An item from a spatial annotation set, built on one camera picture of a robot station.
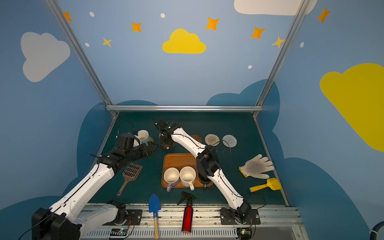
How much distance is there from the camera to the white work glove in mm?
903

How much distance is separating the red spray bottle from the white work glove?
36 centimetres

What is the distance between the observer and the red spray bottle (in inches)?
27.7
